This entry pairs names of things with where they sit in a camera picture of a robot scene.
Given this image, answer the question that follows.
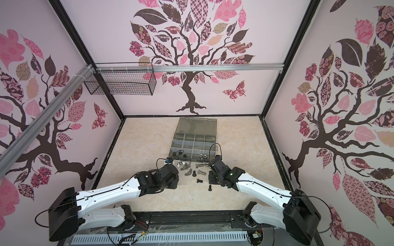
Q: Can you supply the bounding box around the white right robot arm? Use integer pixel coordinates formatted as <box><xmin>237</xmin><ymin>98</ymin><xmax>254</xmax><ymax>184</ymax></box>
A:
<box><xmin>209</xmin><ymin>155</ymin><xmax>321</xmax><ymax>246</ymax></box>

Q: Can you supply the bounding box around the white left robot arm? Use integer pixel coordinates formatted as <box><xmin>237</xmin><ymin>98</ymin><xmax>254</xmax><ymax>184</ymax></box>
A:
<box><xmin>48</xmin><ymin>164</ymin><xmax>179</xmax><ymax>242</ymax></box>

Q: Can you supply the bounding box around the silver wing nut lone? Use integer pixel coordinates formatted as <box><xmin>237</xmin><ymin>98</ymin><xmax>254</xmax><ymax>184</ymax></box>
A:
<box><xmin>185</xmin><ymin>169</ymin><xmax>192</xmax><ymax>176</ymax></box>

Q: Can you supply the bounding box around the green transparent organizer box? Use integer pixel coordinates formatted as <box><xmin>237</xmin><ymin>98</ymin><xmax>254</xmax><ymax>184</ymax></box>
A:
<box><xmin>169</xmin><ymin>117</ymin><xmax>217</xmax><ymax>163</ymax></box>

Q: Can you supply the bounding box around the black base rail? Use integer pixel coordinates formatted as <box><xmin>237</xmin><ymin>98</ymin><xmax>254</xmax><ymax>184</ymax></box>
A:
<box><xmin>109</xmin><ymin>210</ymin><xmax>262</xmax><ymax>232</ymax></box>

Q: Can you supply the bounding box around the white slotted cable duct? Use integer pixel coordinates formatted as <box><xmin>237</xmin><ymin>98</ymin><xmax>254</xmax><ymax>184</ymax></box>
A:
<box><xmin>67</xmin><ymin>231</ymin><xmax>249</xmax><ymax>246</ymax></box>

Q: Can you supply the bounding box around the black wire mesh basket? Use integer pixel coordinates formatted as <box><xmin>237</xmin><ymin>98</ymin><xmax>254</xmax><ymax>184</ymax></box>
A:
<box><xmin>84</xmin><ymin>61</ymin><xmax>157</xmax><ymax>96</ymax></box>

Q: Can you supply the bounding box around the aluminium rail back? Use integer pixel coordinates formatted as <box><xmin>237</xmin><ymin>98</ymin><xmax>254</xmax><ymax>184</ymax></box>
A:
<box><xmin>95</xmin><ymin>63</ymin><xmax>284</xmax><ymax>72</ymax></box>

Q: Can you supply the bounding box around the aluminium rail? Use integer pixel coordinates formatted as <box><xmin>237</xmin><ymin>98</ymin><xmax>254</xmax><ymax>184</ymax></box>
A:
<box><xmin>1</xmin><ymin>65</ymin><xmax>94</xmax><ymax>177</ymax></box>
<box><xmin>95</xmin><ymin>63</ymin><xmax>284</xmax><ymax>72</ymax></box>

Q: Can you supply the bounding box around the aluminium rail left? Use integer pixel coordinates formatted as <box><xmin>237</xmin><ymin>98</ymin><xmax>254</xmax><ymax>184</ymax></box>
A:
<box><xmin>1</xmin><ymin>65</ymin><xmax>94</xmax><ymax>177</ymax></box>

